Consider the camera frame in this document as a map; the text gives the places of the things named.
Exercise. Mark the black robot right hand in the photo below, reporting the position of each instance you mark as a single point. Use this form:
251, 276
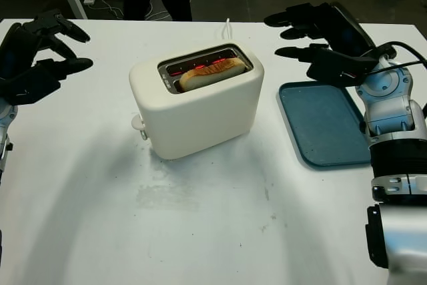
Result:
347, 38

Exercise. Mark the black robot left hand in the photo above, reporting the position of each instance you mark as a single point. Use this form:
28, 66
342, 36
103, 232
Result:
16, 51

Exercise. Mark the slice of toast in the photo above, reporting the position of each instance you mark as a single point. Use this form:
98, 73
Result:
207, 76

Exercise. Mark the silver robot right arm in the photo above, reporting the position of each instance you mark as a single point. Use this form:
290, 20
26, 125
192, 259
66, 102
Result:
390, 125

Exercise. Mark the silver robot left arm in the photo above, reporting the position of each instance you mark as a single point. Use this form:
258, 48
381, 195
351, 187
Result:
6, 115

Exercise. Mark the white two-slot toaster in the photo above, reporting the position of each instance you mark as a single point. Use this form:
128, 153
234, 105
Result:
200, 118

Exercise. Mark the blue plastic tray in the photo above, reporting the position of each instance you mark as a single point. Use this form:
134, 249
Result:
317, 125

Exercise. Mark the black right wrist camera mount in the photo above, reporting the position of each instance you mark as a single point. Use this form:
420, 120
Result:
357, 69

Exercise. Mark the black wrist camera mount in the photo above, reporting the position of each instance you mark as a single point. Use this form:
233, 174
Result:
357, 69
26, 93

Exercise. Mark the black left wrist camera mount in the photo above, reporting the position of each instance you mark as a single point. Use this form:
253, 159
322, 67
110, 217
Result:
26, 93

